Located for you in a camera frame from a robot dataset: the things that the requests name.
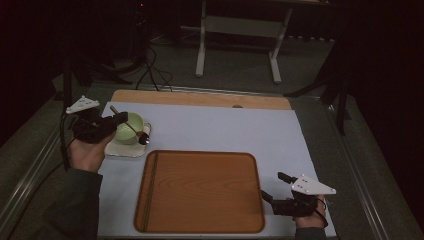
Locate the wooden tray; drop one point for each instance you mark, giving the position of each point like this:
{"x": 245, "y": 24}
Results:
{"x": 206, "y": 193}

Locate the green bowl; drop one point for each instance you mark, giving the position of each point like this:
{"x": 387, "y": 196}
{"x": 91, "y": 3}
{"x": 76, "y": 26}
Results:
{"x": 131, "y": 133}

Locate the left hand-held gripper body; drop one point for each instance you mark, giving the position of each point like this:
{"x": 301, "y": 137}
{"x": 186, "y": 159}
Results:
{"x": 90, "y": 128}

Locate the dark equipment rack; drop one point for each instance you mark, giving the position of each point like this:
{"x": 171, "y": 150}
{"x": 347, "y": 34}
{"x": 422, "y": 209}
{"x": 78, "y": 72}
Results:
{"x": 140, "y": 26}

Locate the white square plate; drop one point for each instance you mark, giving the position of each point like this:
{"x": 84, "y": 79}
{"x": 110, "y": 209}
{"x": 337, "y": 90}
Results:
{"x": 126, "y": 150}

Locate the person's left hand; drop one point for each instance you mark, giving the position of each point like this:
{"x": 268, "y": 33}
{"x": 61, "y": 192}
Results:
{"x": 88, "y": 155}

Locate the white metal stand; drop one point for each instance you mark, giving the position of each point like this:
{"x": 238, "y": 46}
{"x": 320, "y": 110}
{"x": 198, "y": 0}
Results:
{"x": 275, "y": 66}

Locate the white table mat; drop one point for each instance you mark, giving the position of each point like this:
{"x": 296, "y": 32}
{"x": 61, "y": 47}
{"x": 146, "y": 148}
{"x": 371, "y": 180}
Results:
{"x": 216, "y": 130}

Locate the person's right hand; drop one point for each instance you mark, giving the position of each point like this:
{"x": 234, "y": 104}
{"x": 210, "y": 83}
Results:
{"x": 308, "y": 220}

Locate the black tripod stand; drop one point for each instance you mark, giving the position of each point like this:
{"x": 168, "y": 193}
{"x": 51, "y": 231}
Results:
{"x": 341, "y": 106}
{"x": 68, "y": 83}

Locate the metal spoon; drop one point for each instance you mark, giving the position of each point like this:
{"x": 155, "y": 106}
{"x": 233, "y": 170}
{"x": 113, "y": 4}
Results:
{"x": 144, "y": 139}

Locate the grey metal frame rail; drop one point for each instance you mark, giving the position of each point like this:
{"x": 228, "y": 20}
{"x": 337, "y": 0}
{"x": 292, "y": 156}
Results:
{"x": 360, "y": 180}
{"x": 213, "y": 90}
{"x": 30, "y": 186}

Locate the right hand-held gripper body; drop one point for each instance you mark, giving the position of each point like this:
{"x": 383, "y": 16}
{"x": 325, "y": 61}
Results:
{"x": 300, "y": 203}

